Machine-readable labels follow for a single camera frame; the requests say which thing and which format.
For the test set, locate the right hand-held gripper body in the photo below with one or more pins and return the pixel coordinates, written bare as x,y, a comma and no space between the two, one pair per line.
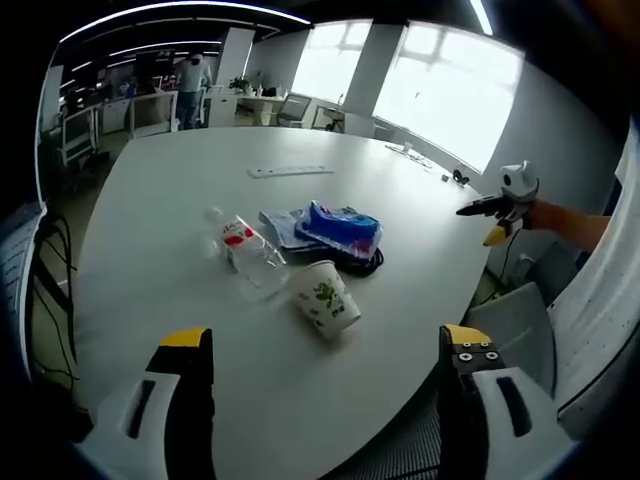
517,187

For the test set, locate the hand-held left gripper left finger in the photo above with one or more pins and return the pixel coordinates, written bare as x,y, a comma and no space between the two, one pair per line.
192,400

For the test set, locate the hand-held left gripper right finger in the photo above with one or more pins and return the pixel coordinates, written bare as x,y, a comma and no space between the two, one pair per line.
475,425

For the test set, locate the blue plastic bag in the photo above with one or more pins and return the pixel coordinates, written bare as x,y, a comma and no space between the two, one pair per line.
345,230

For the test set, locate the clear plastic water bottle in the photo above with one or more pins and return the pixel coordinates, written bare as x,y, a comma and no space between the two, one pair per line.
247,250

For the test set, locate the white paper cup green print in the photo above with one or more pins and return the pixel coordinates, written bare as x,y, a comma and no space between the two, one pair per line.
325,300

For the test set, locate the small black round object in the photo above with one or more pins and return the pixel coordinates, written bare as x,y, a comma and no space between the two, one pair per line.
460,176

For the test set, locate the person's white shirt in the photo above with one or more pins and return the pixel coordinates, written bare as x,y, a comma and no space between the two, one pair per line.
600,310

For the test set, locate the white power strip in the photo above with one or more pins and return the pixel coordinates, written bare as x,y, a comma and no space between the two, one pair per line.
290,170

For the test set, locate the grey mesh office chair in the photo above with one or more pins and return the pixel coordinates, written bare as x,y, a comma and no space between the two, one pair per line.
295,110

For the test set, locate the white round table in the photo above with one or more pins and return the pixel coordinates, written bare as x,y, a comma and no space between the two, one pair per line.
200,190

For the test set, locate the green potted plant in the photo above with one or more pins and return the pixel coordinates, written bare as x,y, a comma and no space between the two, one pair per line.
241,85

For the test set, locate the white low cabinet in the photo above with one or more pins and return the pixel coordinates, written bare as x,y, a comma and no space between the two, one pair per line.
152,115

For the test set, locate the white frame office chair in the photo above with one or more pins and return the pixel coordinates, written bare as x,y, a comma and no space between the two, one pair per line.
77,132

